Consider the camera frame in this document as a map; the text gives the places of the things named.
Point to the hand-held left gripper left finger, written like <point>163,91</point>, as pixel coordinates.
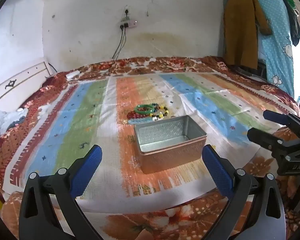
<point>90,167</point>

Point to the white bed headboard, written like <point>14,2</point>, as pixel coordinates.
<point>17,80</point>

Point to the striped colourful mat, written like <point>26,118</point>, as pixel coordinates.
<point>72,120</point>

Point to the blue dotted printed cloth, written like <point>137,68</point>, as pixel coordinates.
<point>277,45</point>

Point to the brown hanging garment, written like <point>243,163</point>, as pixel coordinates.
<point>240,30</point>

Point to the green jade bangle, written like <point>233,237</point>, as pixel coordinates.
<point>145,109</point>

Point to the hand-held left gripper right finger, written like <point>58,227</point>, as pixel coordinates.
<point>216,170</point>

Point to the white power strip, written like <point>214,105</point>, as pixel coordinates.
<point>130,24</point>

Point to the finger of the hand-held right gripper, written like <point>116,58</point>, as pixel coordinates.
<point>275,116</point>
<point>261,136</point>

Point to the wall socket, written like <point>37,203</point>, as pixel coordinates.
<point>126,13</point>

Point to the embossed metal tin box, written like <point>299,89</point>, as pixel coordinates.
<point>165,140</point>

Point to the dark hanging garment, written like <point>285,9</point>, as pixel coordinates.
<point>295,30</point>

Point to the grey crumpled cloth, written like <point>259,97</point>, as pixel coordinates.
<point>2,122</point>

